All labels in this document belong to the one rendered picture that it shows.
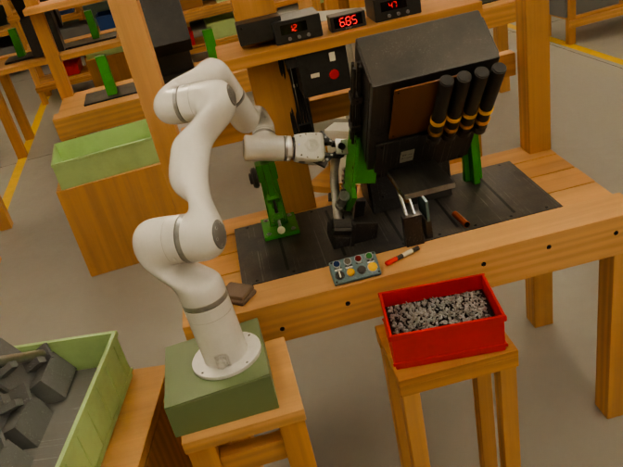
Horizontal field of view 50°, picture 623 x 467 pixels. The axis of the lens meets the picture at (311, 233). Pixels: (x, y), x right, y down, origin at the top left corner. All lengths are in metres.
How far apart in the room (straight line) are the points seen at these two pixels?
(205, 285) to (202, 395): 0.28
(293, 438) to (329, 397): 1.21
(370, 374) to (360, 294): 1.04
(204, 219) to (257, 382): 0.44
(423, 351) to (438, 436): 0.97
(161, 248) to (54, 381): 0.65
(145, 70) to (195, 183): 0.81
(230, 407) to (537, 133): 1.65
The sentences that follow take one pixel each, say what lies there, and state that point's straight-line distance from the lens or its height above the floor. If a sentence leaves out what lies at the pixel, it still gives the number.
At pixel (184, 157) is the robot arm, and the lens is 1.67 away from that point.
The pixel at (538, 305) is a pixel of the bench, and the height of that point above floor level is 0.13.
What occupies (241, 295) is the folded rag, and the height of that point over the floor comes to 0.93.
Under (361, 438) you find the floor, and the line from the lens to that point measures 2.82.
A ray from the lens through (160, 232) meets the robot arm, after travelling 1.60.
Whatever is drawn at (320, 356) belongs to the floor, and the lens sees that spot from 3.23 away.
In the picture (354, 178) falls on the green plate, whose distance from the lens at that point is 2.15.
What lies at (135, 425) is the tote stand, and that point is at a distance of 1.98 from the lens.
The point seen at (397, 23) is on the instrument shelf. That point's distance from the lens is 2.31.
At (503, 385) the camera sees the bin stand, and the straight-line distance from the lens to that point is 1.99.
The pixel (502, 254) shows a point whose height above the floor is 0.87.
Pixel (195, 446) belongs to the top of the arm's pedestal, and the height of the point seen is 0.83.
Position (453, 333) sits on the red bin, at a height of 0.89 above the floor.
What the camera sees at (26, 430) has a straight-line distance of 1.97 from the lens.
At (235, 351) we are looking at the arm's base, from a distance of 1.74.
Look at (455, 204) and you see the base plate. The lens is 2.42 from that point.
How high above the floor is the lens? 2.05
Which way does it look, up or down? 29 degrees down
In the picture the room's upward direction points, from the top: 12 degrees counter-clockwise
